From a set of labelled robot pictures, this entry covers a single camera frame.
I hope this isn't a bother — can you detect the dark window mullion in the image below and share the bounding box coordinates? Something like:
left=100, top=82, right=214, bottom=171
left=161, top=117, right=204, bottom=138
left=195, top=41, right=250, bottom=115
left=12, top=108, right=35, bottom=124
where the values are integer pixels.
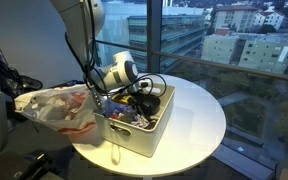
left=146, top=0, right=164, bottom=74

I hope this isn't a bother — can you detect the grey window handrail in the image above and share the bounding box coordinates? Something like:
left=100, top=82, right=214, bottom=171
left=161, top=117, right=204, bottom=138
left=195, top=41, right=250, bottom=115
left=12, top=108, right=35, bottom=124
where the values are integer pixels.
left=95, top=39, right=288, bottom=85

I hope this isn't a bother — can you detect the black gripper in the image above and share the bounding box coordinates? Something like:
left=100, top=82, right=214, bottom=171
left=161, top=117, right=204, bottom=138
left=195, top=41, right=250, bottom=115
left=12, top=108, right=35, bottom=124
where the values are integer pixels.
left=132, top=92, right=153, bottom=118

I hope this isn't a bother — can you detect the white plastic basket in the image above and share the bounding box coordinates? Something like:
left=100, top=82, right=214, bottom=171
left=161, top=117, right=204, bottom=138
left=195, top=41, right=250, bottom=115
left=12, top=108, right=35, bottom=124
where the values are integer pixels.
left=93, top=79, right=176, bottom=158

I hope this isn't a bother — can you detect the black bag on armchair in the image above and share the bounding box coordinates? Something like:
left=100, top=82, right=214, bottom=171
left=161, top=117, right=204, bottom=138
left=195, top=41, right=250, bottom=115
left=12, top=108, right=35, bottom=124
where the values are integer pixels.
left=0, top=39, right=44, bottom=99

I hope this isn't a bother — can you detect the green cloth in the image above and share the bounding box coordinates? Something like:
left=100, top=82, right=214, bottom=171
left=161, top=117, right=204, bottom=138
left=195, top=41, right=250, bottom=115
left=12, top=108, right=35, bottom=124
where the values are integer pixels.
left=117, top=113, right=132, bottom=125

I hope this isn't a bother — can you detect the round white table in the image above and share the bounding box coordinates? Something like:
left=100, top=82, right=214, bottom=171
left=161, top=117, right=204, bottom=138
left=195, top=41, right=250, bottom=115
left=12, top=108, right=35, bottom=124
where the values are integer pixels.
left=71, top=72, right=227, bottom=178

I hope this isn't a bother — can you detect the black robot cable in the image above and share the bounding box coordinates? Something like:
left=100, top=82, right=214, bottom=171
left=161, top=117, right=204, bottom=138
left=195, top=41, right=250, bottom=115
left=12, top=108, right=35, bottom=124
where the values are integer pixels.
left=64, top=0, right=168, bottom=113

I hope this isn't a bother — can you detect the blue white checkered cloth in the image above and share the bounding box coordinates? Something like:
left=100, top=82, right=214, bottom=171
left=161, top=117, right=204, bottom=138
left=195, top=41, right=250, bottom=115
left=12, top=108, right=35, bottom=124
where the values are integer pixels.
left=107, top=101, right=150, bottom=129

